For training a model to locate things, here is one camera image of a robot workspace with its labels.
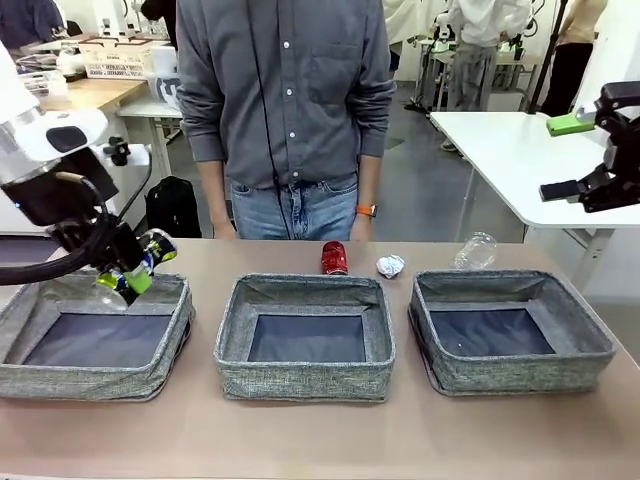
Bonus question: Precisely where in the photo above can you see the clear plastic cup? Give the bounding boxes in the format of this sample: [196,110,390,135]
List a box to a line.
[449,231,499,271]

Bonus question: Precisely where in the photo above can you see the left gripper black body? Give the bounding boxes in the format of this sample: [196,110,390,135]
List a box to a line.
[48,213,147,275]

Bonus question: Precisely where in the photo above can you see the background person black trousers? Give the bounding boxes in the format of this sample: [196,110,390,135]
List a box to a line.
[541,0,600,117]

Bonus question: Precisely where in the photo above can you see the white desk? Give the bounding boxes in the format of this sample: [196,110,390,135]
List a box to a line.
[117,95,184,174]

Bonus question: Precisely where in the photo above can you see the person's right forearm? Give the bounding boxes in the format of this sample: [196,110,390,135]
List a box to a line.
[198,158,236,226]

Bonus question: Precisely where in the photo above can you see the person's left forearm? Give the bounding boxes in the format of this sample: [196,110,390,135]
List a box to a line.
[357,153,385,207]

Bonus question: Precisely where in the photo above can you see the background person white top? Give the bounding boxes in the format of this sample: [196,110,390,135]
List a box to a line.
[446,0,532,114]

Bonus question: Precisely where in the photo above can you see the white board panel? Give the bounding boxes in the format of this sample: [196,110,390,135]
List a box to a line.
[582,0,640,109]

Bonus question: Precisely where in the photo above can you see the background person dark blue top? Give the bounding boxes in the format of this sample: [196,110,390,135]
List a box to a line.
[0,0,66,44]

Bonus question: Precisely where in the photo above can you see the wooden workbench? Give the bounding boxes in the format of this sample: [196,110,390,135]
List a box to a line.
[29,77,151,112]

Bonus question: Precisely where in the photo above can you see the black knob white bracket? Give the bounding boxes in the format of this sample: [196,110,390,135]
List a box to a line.
[102,135,151,169]

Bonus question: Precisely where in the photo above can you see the thin black hanging cord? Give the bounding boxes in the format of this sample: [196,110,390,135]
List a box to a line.
[247,0,292,241]

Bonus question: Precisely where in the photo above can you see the white box dark pattern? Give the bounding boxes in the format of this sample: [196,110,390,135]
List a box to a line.
[153,74,182,109]

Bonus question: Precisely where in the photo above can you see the person's right hand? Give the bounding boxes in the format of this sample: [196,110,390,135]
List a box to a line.
[212,218,239,242]

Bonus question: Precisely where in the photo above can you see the white folding table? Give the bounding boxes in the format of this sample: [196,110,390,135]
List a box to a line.
[429,110,640,301]

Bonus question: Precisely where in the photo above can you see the white labelled parts box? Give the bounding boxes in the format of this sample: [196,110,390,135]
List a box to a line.
[19,69,69,99]

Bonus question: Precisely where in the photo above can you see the white lettered crate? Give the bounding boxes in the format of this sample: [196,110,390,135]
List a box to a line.
[78,37,154,79]

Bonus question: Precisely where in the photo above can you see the white paper ball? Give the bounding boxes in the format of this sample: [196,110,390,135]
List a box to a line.
[375,253,405,280]

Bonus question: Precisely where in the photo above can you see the grey fabric basket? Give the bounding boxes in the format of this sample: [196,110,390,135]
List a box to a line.
[214,273,397,403]
[0,272,195,404]
[408,270,617,398]

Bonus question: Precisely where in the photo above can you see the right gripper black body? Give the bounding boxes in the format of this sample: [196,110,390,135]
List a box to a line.
[602,107,640,174]

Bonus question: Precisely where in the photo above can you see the black tripod pole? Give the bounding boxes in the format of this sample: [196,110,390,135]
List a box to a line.
[529,0,572,114]

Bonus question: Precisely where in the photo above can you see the person in grey shirt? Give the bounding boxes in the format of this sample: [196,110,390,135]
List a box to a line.
[175,0,397,242]

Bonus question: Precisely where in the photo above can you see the crushed black yellow can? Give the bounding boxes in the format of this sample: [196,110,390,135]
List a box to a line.
[95,228,180,312]

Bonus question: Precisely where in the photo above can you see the black backpack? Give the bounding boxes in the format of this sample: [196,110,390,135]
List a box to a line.
[144,175,203,239]

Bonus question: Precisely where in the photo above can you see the person's left hand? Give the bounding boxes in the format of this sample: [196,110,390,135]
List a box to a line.
[351,215,377,243]

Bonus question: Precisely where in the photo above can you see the crushed red can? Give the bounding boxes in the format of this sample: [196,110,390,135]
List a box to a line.
[320,240,350,277]

